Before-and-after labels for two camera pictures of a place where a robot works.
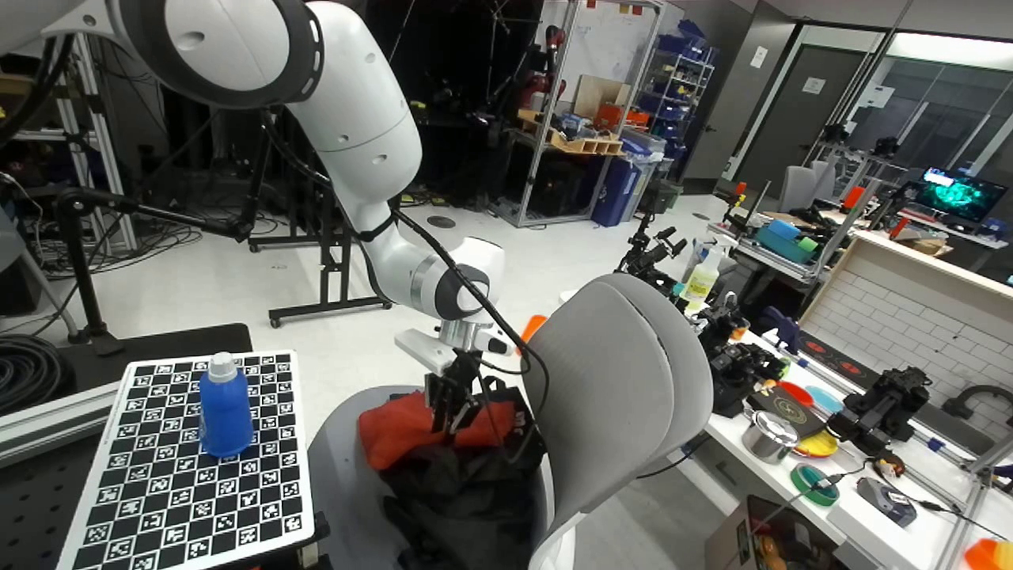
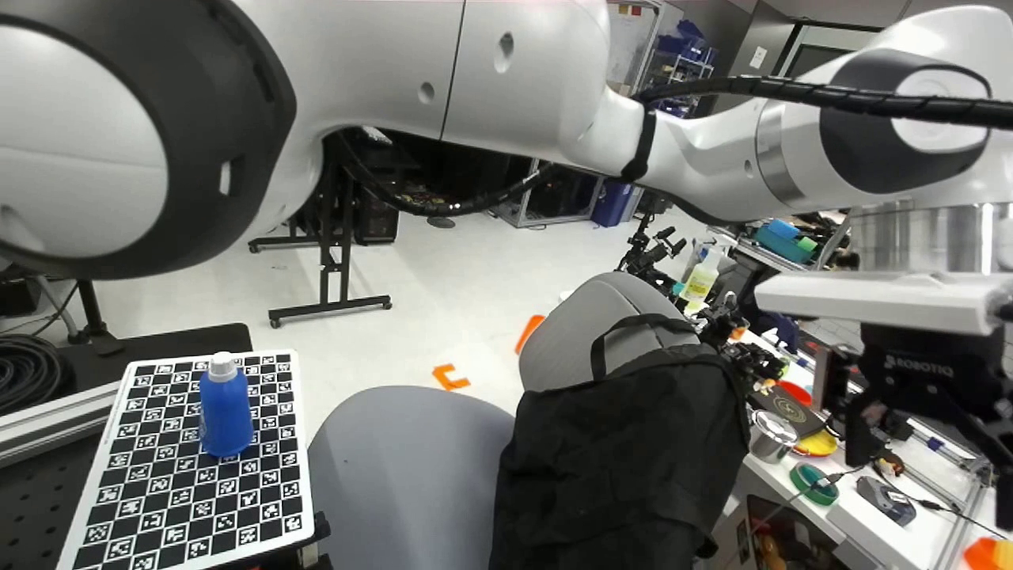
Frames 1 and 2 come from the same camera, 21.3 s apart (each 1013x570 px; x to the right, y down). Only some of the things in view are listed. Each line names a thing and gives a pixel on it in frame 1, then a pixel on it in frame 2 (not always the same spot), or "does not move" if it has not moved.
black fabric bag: [471, 509] → [631, 470]
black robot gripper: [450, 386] → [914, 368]
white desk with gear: [863, 452] does not move
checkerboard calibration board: [164, 501] does not move
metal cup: [768, 434] does not move
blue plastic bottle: [225, 405] does not move
